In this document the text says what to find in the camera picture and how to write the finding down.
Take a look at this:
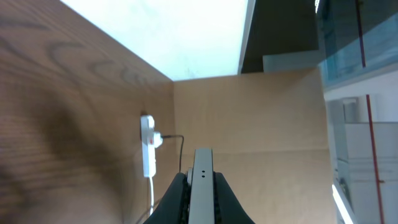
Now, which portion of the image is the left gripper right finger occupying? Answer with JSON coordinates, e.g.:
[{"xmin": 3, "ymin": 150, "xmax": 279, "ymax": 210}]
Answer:
[{"xmin": 213, "ymin": 172, "xmax": 254, "ymax": 224}]

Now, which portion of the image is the white charger plug adapter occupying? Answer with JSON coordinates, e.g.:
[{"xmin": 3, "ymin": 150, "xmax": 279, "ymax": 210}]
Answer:
[{"xmin": 149, "ymin": 132, "xmax": 163, "ymax": 148}]

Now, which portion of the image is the brown cardboard sheet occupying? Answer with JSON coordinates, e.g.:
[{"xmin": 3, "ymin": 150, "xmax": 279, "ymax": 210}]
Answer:
[{"xmin": 174, "ymin": 68, "xmax": 336, "ymax": 223}]

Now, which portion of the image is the white power strip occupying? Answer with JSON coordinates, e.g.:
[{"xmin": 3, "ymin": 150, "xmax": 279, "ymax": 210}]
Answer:
[{"xmin": 141, "ymin": 115, "xmax": 156, "ymax": 178}]

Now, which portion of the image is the red vertical pole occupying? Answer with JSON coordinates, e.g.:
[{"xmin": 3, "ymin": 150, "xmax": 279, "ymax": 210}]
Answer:
[{"xmin": 354, "ymin": 0, "xmax": 385, "ymax": 224}]

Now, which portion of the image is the black charger cable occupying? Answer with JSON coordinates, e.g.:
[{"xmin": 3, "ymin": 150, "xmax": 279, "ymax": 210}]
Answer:
[{"xmin": 135, "ymin": 134, "xmax": 185, "ymax": 224}]

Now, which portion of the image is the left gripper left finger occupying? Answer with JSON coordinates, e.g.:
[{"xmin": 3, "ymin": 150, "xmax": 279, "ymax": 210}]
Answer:
[{"xmin": 144, "ymin": 172, "xmax": 189, "ymax": 224}]

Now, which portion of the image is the white power strip cord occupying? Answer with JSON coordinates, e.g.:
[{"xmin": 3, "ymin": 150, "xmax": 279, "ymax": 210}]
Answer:
[{"xmin": 148, "ymin": 176, "xmax": 155, "ymax": 217}]

